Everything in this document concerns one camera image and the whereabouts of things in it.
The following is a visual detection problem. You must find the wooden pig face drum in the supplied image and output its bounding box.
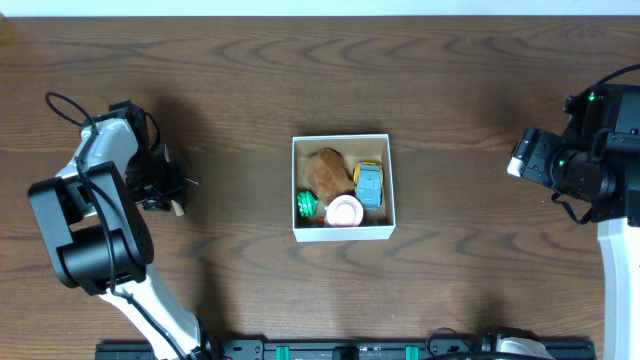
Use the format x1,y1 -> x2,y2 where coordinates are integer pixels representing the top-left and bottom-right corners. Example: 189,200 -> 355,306
171,177 -> 199,217

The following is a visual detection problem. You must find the green round spinning top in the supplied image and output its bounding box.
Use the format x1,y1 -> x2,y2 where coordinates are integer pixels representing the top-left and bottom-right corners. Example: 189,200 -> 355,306
296,190 -> 318,218

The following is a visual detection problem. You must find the brown plush bear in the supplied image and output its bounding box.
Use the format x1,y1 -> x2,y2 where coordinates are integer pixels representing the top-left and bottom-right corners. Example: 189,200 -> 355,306
303,148 -> 355,205

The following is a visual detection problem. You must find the pink duck toy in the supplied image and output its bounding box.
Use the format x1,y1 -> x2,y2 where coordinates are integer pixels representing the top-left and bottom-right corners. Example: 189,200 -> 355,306
317,195 -> 364,227

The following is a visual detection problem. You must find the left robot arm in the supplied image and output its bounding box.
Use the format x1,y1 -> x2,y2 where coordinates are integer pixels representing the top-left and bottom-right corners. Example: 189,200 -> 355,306
28,101 -> 215,359

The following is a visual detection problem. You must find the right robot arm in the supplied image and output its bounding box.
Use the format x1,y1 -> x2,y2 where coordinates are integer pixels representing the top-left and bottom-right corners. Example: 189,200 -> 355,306
507,81 -> 639,359

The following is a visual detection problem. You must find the white cardboard box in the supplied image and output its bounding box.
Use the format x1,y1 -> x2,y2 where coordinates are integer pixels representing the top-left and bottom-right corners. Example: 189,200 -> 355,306
291,134 -> 396,242

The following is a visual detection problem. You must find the left black cable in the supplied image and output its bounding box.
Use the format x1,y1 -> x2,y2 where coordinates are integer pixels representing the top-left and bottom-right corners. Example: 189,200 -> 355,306
44,91 -> 194,360

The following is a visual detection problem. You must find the black cable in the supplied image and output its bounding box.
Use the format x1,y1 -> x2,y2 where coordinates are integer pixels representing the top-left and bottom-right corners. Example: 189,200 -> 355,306
597,63 -> 640,86
44,91 -> 194,360

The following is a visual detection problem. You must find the right black cable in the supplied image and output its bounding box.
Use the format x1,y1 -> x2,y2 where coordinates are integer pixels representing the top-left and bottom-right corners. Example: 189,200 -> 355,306
597,63 -> 640,86

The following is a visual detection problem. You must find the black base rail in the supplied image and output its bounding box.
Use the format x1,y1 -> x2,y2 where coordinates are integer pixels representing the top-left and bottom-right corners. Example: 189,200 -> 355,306
94,327 -> 597,360

